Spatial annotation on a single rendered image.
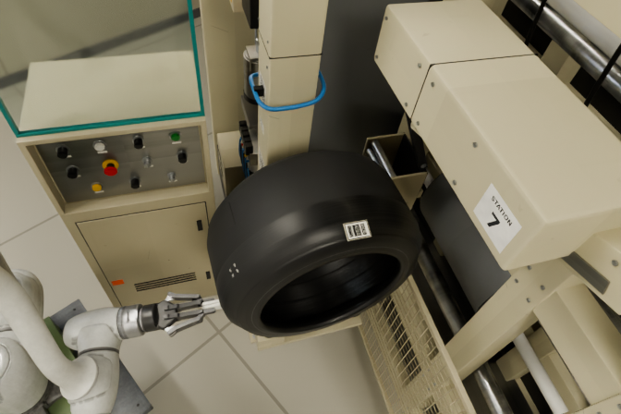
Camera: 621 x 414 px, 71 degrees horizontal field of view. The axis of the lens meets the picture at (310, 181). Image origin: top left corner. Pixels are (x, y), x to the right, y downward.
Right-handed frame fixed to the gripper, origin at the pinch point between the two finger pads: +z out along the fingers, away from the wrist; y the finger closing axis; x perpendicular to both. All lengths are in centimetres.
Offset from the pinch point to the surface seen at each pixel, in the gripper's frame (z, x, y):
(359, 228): 40, -36, -4
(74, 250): -94, 95, 88
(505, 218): 58, -61, -20
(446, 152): 56, -57, -2
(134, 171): -26, 0, 56
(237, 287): 10.0, -24.7, -7.2
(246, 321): 9.6, -11.2, -10.5
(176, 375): -39, 101, 11
